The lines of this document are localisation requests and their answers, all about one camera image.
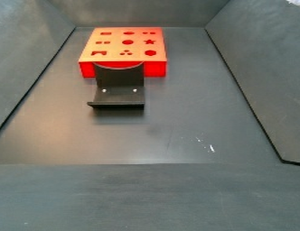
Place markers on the red shape sorter box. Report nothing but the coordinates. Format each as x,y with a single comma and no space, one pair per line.
120,47

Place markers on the black curved holder bracket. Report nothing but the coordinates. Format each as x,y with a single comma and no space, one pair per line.
119,86

